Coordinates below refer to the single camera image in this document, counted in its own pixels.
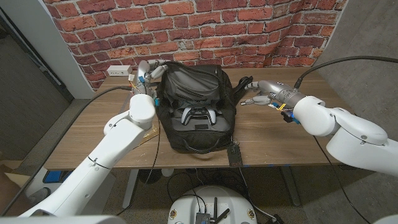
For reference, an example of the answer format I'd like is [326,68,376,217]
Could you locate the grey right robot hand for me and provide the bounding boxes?
[239,80,307,109]

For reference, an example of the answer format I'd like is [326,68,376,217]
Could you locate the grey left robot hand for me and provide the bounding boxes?
[132,58,171,98]

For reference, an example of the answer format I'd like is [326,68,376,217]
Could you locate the black fabric backpack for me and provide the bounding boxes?
[155,61,253,155]

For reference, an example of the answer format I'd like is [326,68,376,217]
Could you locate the white game controller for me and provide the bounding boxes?
[181,106,218,126]

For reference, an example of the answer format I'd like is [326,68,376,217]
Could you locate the white robot base with antennas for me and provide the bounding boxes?
[167,185,258,224]

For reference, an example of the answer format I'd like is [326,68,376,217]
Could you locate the crinkled golden plastic wrap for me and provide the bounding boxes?
[142,123,160,142]

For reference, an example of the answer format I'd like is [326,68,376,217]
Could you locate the white power strip box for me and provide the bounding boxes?
[106,65,133,77]

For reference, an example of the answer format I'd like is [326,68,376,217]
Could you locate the red brick print backdrop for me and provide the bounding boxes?
[43,0,348,91]

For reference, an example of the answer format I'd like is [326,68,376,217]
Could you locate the black leather luggage tag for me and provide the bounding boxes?
[228,144,243,169]

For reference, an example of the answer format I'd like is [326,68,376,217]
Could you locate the white table leg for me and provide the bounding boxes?
[122,169,140,210]
[279,166,302,207]

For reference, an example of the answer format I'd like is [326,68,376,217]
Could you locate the blue flat object on floor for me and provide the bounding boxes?
[43,170,73,184]

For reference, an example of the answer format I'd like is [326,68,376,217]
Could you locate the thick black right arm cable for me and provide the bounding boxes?
[294,55,398,90]

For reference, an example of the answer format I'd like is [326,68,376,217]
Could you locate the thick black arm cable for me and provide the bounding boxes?
[294,55,398,90]
[0,86,134,216]

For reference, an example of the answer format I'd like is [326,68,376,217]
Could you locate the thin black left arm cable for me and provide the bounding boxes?
[116,118,161,216]

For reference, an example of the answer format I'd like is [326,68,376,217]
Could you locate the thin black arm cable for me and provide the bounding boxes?
[312,135,371,223]
[116,118,161,216]

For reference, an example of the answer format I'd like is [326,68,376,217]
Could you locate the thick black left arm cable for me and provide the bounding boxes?
[0,86,134,216]

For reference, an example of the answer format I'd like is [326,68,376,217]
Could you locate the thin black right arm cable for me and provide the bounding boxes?
[312,135,371,223]

